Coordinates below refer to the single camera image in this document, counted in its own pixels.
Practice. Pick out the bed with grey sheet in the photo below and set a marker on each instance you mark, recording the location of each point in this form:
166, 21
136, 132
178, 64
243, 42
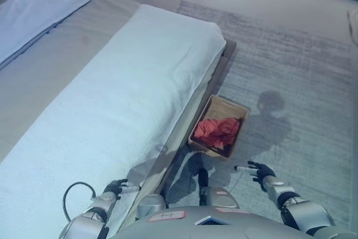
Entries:
42, 76

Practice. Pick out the brown wooden bed frame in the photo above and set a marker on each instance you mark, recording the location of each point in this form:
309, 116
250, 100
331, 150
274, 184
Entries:
221, 65

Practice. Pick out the grey striped floor rug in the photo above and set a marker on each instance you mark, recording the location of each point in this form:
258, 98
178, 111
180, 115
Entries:
293, 88

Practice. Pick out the white terry blanket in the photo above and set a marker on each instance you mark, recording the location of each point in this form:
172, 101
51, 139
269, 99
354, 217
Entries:
98, 104

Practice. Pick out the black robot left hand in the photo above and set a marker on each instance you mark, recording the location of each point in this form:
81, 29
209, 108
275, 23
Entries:
114, 187

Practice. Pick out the white red-edged label sticker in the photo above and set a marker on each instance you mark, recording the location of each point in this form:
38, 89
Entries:
167, 215

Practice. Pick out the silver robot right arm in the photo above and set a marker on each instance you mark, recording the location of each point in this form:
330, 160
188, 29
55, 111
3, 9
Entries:
296, 208

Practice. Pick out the silver robot left leg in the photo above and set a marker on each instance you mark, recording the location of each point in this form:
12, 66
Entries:
151, 205

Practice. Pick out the light blue duvet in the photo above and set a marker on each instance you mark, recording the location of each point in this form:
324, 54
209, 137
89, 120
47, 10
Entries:
36, 18

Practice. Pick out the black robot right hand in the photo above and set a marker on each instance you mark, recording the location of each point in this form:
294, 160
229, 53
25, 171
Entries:
261, 172

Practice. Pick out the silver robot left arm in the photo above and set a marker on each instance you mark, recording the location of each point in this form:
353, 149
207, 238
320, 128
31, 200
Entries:
89, 216

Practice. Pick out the woven wicker basket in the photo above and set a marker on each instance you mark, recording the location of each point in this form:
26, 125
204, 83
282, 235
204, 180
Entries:
221, 127

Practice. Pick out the red cloth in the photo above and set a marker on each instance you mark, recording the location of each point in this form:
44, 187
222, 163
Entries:
218, 132

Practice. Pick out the silver robot torso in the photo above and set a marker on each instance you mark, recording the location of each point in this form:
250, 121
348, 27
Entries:
212, 225

